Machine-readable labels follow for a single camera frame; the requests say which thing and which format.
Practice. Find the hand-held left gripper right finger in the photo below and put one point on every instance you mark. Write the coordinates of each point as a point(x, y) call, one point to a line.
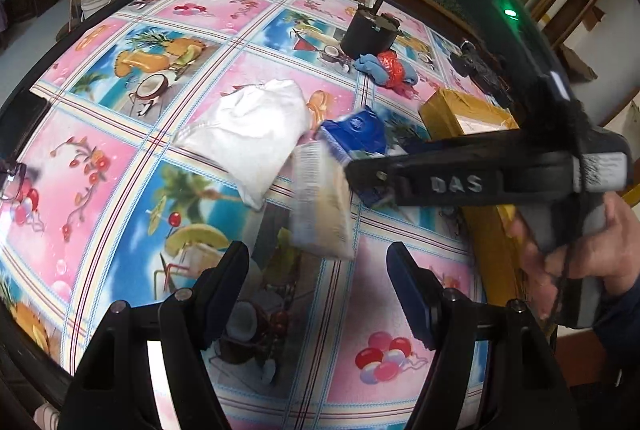
point(412, 300)

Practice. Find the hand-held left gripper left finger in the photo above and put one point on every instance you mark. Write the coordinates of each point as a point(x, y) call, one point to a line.
point(225, 295)

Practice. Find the white tissue pack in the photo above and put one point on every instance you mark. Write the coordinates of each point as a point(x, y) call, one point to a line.
point(320, 210)

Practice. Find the black cylindrical container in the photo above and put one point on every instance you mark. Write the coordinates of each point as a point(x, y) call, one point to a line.
point(367, 37)

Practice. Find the blue tissue packet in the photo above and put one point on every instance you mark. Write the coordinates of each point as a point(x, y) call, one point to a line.
point(357, 129)

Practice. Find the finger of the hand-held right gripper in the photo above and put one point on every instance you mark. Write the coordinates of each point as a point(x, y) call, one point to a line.
point(500, 143)
point(450, 185)

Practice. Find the white bucket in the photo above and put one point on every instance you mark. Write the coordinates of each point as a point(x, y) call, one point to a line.
point(99, 2)

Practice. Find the person's right hand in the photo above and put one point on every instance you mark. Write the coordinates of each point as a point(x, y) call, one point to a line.
point(620, 245)

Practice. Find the yellow taped parcel box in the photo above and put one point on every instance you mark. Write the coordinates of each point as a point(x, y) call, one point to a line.
point(465, 114)

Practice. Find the black small device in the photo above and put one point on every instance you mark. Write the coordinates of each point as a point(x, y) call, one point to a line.
point(475, 69)

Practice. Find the blue cloth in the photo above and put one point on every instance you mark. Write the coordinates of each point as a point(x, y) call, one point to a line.
point(370, 64)

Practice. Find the dark framed eyeglasses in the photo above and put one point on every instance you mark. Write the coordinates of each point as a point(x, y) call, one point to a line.
point(12, 182)

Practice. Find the white cloth bag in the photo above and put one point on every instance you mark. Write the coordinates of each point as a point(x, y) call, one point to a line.
point(250, 134)

